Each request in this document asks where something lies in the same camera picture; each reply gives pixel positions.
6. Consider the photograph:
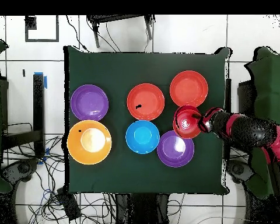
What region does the black power brick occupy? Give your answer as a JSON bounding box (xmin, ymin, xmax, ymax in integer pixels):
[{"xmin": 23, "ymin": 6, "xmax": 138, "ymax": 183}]
[{"xmin": 56, "ymin": 187, "xmax": 82, "ymax": 221}]

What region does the blue network cable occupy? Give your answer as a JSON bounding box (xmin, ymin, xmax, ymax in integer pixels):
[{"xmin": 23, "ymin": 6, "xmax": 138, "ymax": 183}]
[{"xmin": 40, "ymin": 188, "xmax": 61, "ymax": 206}]

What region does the large yellow-orange bowl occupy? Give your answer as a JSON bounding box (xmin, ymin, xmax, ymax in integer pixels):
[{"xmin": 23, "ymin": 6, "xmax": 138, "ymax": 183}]
[{"xmin": 66, "ymin": 120, "xmax": 113, "ymax": 166}]

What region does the black table frame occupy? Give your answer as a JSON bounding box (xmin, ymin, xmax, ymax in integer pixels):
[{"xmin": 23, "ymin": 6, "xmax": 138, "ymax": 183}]
[{"xmin": 1, "ymin": 73, "xmax": 46, "ymax": 159}]

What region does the small deep orange bowl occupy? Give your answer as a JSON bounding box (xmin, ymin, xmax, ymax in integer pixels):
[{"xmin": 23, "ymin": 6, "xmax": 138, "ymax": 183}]
[{"xmin": 172, "ymin": 108, "xmax": 203, "ymax": 140}]

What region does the blue plastic bowl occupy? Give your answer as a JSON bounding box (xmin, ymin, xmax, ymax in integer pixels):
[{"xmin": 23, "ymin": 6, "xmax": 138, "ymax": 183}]
[{"xmin": 125, "ymin": 120, "xmax": 160, "ymax": 155}]

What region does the purple plastic bowl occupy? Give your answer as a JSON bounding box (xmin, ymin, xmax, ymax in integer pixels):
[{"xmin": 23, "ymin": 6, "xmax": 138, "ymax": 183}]
[
  {"xmin": 156, "ymin": 130, "xmax": 195, "ymax": 168},
  {"xmin": 70, "ymin": 84, "xmax": 110, "ymax": 121}
]

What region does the wide red-orange bowl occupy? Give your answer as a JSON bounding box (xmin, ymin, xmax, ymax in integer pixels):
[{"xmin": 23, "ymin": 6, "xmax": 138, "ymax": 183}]
[
  {"xmin": 169, "ymin": 70, "xmax": 209, "ymax": 109},
  {"xmin": 127, "ymin": 83, "xmax": 166, "ymax": 121}
]

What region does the black floor cable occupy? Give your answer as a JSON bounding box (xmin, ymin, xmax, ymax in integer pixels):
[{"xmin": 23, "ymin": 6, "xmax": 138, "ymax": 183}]
[{"xmin": 65, "ymin": 15, "xmax": 89, "ymax": 52}]

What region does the black square frame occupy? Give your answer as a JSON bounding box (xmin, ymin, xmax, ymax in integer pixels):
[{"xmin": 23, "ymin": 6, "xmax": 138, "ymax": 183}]
[{"xmin": 24, "ymin": 15, "xmax": 60, "ymax": 43}]

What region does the blue tape strip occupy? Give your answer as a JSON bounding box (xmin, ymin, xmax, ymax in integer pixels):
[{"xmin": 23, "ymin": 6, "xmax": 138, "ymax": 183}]
[{"xmin": 34, "ymin": 71, "xmax": 48, "ymax": 89}]

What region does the dark green tablecloth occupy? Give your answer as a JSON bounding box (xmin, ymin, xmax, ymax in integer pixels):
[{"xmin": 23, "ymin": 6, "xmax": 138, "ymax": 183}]
[{"xmin": 63, "ymin": 45, "xmax": 232, "ymax": 194}]

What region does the black metal chair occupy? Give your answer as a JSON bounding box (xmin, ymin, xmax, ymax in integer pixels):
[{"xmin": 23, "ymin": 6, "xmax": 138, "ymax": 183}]
[{"xmin": 86, "ymin": 14, "xmax": 156, "ymax": 49}]

